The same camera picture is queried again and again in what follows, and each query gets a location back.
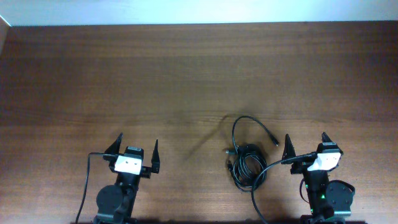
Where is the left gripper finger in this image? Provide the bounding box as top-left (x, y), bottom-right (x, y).
top-left (151, 139), bottom-right (160, 174)
top-left (104, 133), bottom-right (123, 155)

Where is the black usb cable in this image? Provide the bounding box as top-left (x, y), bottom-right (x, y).
top-left (231, 115), bottom-right (280, 153)
top-left (225, 143), bottom-right (268, 194)

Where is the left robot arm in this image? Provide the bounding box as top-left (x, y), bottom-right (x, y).
top-left (94, 134), bottom-right (160, 224)

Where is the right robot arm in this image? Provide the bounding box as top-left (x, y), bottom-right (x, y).
top-left (282, 132), bottom-right (355, 224)

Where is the right camera cable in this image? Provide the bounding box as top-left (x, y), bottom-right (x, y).
top-left (251, 151), bottom-right (318, 224)

